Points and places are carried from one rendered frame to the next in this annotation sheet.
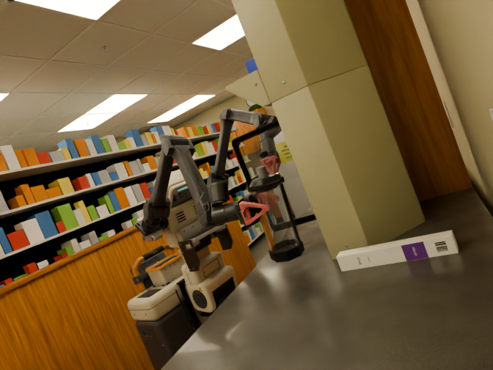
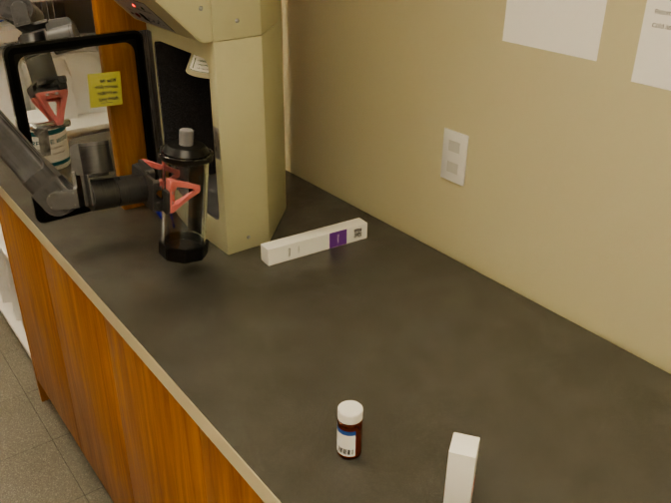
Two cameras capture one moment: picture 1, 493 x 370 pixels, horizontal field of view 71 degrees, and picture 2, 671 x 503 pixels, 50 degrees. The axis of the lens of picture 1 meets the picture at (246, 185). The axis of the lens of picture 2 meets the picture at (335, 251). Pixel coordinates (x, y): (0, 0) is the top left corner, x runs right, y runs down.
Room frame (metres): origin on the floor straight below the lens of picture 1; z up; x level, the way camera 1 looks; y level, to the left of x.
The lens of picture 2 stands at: (0.15, 1.06, 1.70)
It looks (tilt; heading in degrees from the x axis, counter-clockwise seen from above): 28 degrees down; 294
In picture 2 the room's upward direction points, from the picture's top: 1 degrees clockwise
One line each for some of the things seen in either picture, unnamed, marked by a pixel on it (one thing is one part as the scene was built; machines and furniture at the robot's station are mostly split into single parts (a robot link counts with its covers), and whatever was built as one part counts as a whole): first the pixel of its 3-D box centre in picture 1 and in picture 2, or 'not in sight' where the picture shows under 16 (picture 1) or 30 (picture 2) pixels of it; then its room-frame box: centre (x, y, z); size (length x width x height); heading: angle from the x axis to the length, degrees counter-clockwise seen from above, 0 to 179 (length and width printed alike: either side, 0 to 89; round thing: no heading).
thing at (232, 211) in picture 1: (239, 210); (133, 189); (1.04, 0.05, 1.16); 0.10 x 0.07 x 0.07; 151
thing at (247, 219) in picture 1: (255, 208); (175, 190); (0.98, 0.00, 1.15); 0.09 x 0.07 x 0.07; 61
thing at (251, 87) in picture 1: (268, 95); (148, 7); (1.13, -0.17, 1.46); 0.32 x 0.11 x 0.10; 152
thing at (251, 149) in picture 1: (283, 175); (88, 127); (1.31, -0.14, 1.19); 0.30 x 0.01 x 0.40; 64
